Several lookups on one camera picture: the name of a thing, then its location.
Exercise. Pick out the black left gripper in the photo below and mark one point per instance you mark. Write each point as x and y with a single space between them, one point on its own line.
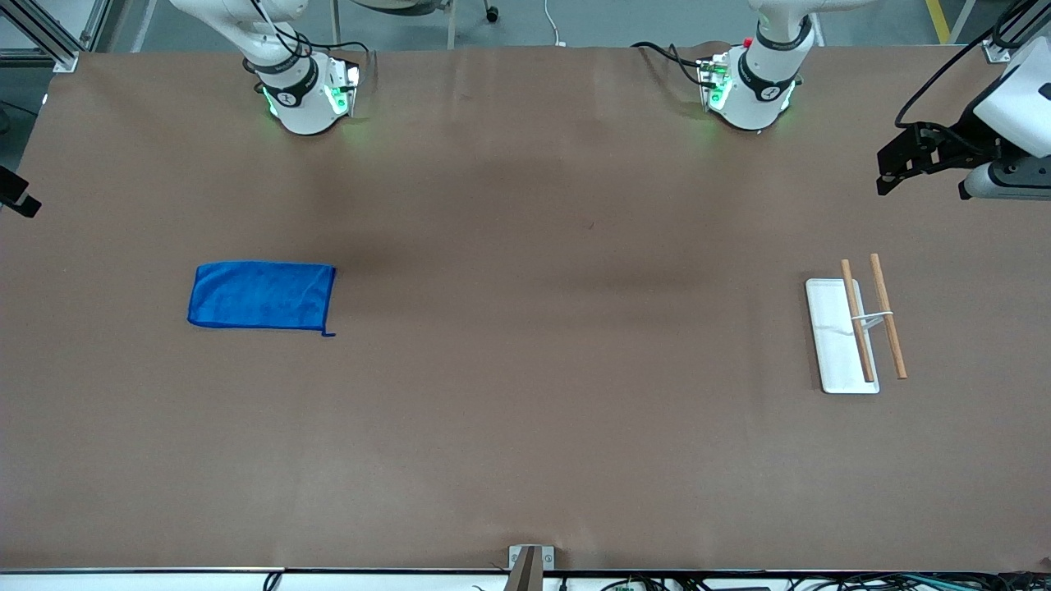
959 138

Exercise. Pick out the blue microfibre towel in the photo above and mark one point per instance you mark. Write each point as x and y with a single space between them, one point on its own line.
261 295

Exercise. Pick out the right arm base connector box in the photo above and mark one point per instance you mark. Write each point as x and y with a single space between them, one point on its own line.
345 86

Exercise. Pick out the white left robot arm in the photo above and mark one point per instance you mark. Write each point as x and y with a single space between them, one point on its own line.
759 103

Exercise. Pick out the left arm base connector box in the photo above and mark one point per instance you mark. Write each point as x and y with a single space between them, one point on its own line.
713 82

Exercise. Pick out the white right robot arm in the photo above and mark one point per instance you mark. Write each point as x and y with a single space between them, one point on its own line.
300 111

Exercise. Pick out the white towel rack wooden bars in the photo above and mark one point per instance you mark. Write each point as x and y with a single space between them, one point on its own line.
833 345

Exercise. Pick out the stool with caster wheels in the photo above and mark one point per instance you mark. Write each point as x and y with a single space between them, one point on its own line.
394 5

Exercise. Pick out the brown table cover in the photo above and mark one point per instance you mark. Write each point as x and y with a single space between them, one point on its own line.
525 328

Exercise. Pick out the aluminium frame profile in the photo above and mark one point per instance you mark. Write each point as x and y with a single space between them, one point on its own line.
61 59
998 51

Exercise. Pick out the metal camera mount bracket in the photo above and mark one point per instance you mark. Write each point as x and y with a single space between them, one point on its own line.
530 570

